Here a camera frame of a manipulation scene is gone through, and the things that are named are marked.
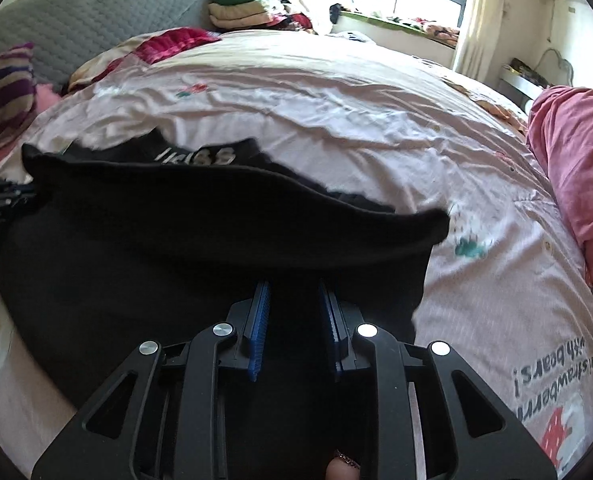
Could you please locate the pale pink printed duvet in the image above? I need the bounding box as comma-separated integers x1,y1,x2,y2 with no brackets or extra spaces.
0,30,593,476

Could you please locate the pink blanket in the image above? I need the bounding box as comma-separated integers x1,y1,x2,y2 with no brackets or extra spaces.
524,85,593,361

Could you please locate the grey quilted headboard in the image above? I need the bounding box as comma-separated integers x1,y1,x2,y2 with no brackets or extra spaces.
0,0,214,91

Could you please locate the clutter on windowsill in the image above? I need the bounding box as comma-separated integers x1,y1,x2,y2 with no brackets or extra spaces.
329,2,462,43

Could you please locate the pile of folded clothes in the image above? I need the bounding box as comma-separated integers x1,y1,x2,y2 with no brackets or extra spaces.
207,0,315,35

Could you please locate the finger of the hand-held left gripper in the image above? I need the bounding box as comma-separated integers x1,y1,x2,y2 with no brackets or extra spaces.
0,177,40,233

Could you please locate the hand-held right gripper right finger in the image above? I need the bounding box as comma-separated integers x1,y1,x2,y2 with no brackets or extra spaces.
319,280,560,480

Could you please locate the cream curtain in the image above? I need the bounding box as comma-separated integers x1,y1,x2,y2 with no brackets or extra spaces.
451,0,507,78

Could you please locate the person's right hand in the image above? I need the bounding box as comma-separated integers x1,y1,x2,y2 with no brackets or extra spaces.
325,451,362,480

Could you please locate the pink pillow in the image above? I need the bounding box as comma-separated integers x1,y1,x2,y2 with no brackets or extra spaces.
0,82,62,178

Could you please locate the white and dark garment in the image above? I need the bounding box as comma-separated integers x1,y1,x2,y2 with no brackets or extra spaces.
327,31,372,44

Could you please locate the red and cream pillow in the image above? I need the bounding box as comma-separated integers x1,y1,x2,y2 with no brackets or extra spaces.
69,26,222,92

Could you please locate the black shirt with printed collar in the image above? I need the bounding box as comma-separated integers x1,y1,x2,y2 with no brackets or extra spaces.
0,127,451,480

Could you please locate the white cabinet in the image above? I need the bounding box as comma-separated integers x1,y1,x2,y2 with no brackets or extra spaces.
499,57,552,106

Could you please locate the purple striped pillow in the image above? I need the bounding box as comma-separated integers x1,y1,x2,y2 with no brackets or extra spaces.
0,42,38,151

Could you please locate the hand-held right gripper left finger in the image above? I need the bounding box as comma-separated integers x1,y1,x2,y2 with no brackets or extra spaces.
31,280,271,480

